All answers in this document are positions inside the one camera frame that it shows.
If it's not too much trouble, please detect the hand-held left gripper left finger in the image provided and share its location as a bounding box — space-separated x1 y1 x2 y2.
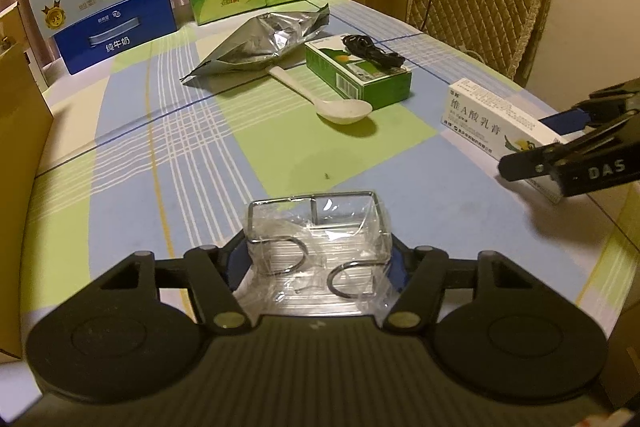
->
97 237 258 337

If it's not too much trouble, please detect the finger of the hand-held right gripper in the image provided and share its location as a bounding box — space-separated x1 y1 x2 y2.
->
499 114 640 198
540 79 640 134

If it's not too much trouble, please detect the green and white carton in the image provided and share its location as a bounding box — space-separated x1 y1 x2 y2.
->
305 34 413 110

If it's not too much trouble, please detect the wire holder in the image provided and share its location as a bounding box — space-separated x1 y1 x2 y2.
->
232 191 396 323

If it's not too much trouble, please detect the checked cloth desktop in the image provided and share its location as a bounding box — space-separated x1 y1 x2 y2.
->
0 0 640 348

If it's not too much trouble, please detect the long white ointment box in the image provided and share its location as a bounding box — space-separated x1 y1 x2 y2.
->
440 78 571 205

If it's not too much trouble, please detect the brown cardboard box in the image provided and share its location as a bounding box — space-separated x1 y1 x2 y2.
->
0 2 55 365

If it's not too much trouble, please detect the silver foil bag green leaf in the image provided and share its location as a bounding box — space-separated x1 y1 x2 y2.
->
181 4 332 84

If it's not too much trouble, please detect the dark blue milk carton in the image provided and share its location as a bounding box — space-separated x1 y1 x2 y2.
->
52 0 180 75

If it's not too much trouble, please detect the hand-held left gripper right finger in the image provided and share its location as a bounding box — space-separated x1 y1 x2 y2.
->
380 234 531 335

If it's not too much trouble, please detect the black coiled cable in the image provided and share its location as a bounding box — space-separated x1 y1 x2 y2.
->
341 34 407 70

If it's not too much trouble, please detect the white plastic spoon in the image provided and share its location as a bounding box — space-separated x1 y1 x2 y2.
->
267 66 373 125

